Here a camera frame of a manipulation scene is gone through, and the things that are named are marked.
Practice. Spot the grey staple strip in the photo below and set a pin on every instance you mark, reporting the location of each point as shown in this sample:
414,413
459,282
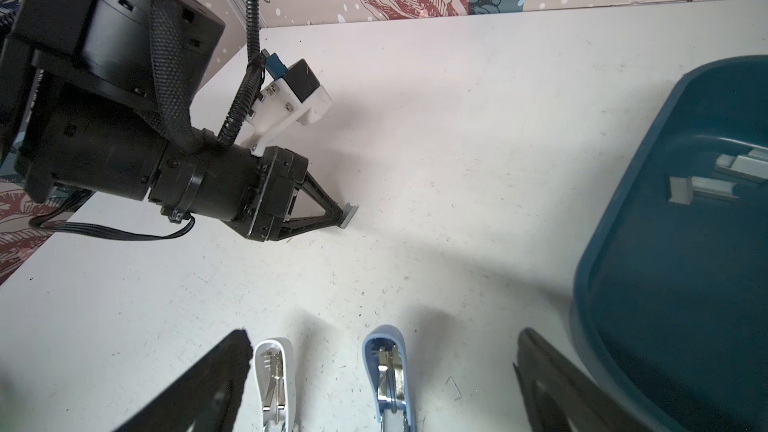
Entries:
348,212

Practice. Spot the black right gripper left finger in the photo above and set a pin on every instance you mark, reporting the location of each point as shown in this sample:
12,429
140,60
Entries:
207,397

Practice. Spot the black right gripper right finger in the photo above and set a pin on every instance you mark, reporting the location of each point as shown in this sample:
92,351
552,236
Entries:
558,397

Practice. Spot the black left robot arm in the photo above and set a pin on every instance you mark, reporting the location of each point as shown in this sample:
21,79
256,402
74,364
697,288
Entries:
96,97

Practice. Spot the staple strip in tray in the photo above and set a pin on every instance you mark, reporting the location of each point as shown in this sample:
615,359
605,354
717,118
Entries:
683,190
751,166

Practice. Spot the loose single staple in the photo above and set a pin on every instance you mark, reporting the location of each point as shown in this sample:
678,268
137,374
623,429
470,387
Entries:
457,395

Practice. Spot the teal plastic tray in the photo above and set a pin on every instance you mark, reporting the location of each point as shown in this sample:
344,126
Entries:
669,311

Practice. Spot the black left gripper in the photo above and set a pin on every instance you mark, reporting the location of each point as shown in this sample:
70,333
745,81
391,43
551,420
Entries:
267,192

